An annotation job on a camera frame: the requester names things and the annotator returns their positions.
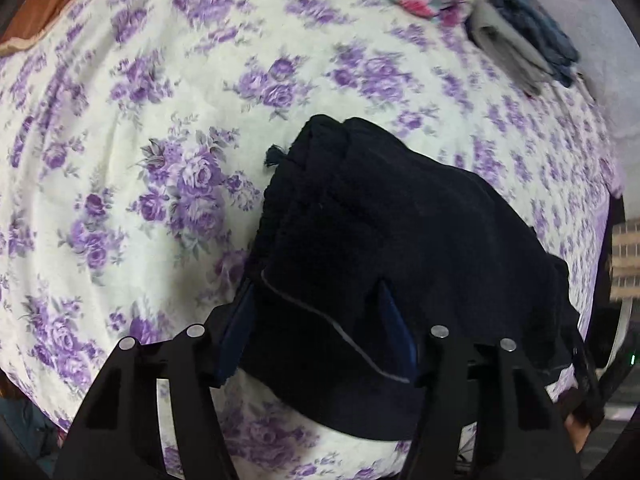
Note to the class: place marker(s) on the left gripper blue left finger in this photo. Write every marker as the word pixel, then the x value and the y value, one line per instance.
pixel 116 432

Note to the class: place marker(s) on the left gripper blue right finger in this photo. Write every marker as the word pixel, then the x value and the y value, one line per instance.
pixel 486 363

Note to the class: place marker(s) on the dark navy pants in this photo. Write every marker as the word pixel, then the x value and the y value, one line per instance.
pixel 363 247

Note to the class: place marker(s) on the purple floral bed sheet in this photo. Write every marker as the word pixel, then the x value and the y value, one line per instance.
pixel 133 140

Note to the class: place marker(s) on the folded grey garment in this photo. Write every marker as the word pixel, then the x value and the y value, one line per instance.
pixel 507 48

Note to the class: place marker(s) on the folded blue jeans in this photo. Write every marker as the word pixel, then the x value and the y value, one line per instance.
pixel 531 20

